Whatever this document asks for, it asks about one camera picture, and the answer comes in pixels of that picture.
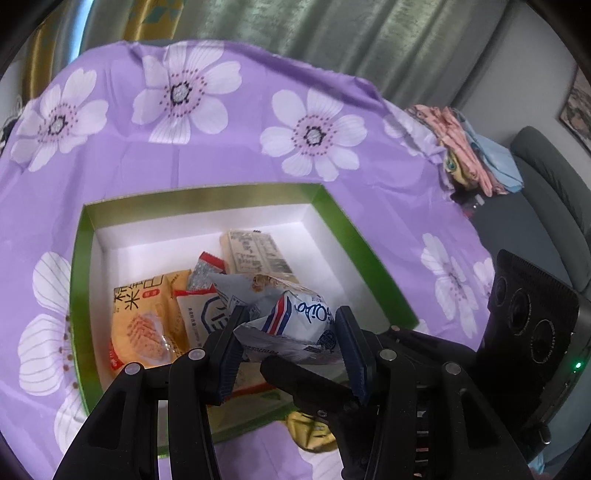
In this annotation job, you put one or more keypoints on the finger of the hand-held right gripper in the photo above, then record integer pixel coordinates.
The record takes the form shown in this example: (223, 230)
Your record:
(304, 381)
(429, 344)

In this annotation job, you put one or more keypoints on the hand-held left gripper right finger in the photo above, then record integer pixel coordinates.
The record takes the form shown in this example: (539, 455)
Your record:
(353, 355)

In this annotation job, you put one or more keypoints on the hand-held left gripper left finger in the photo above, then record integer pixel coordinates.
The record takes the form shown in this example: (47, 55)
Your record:
(229, 369)

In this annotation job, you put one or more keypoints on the yellow snack packet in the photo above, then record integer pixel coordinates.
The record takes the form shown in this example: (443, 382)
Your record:
(309, 431)

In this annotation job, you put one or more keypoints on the white and blue snack packet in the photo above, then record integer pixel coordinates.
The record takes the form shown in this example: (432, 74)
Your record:
(300, 318)

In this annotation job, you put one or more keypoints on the small red snack packet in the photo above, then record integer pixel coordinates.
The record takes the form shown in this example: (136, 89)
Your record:
(205, 272)

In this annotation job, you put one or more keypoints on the green cardboard box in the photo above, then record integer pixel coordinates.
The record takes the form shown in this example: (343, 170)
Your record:
(351, 240)

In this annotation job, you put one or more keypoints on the white packet blue outline print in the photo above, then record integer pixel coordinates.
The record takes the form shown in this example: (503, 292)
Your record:
(203, 316)

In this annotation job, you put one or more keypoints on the grey white snack packet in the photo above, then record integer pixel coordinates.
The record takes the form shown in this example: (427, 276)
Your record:
(240, 288)

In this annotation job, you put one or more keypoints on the orange cracker snack packet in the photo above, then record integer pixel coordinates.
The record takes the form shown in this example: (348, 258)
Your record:
(143, 318)

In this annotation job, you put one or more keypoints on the grey sofa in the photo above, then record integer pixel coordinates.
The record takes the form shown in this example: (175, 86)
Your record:
(545, 207)

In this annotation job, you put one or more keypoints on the long beige snack packet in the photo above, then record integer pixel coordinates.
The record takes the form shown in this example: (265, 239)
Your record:
(256, 254)

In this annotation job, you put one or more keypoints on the light blue cloth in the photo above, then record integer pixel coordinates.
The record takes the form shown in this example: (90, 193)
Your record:
(498, 161)

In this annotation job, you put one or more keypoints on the yellow patterned cloth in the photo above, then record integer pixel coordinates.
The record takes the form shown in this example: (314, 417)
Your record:
(455, 170)

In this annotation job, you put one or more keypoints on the pile of folded clothes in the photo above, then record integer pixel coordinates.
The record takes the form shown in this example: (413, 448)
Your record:
(443, 134)

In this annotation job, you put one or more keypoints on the purple floral cloth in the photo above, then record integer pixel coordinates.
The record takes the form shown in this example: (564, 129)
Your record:
(231, 138)

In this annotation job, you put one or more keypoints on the grey curtain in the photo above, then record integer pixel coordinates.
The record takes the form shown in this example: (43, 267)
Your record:
(369, 32)

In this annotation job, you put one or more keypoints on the gold patterned curtain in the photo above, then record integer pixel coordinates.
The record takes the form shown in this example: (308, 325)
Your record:
(154, 18)
(46, 60)

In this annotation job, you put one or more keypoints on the framed wall picture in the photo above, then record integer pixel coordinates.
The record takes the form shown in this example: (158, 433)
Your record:
(577, 108)

